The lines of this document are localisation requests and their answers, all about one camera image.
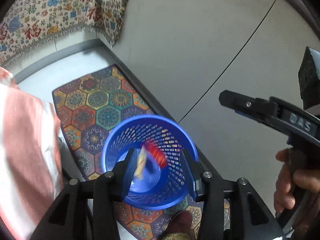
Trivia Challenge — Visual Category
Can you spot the red snack wrapper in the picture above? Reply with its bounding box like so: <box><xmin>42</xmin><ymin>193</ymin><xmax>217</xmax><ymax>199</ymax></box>
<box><xmin>143</xmin><ymin>141</ymin><xmax>168</xmax><ymax>169</ymax></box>

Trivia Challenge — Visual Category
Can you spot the orange white striped tablecloth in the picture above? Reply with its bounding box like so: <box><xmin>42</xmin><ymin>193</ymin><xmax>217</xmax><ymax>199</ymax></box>
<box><xmin>1</xmin><ymin>68</ymin><xmax>62</xmax><ymax>239</ymax></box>

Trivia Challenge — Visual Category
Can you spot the red fuzzy slipper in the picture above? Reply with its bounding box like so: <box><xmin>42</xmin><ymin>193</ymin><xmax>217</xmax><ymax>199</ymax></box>
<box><xmin>162</xmin><ymin>211</ymin><xmax>193</xmax><ymax>240</ymax></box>

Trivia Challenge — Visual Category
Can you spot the person's right hand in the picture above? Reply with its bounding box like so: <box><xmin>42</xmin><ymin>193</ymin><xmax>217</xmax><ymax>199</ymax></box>
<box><xmin>273</xmin><ymin>147</ymin><xmax>320</xmax><ymax>235</ymax></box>

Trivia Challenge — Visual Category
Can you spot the colourful hexagon floor mat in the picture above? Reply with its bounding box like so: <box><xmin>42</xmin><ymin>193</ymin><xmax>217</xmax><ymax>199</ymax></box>
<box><xmin>51</xmin><ymin>64</ymin><xmax>231</xmax><ymax>240</ymax></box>

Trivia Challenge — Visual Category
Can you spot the patterned fu character cloth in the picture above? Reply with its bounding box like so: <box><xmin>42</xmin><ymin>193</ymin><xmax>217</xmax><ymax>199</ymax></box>
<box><xmin>1</xmin><ymin>0</ymin><xmax>128</xmax><ymax>68</ymax></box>

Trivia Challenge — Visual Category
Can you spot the blue plastic trash basket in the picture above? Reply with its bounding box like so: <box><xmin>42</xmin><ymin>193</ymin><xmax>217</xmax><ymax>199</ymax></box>
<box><xmin>100</xmin><ymin>115</ymin><xmax>199</xmax><ymax>210</ymax></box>

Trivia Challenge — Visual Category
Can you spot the yellow white snack wrapper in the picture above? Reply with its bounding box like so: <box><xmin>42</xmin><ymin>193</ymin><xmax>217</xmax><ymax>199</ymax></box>
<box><xmin>134</xmin><ymin>146</ymin><xmax>148</xmax><ymax>180</ymax></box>

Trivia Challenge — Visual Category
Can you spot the black camera box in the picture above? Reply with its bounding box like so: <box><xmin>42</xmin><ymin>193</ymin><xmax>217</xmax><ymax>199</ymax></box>
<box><xmin>298</xmin><ymin>47</ymin><xmax>319</xmax><ymax>110</ymax></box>

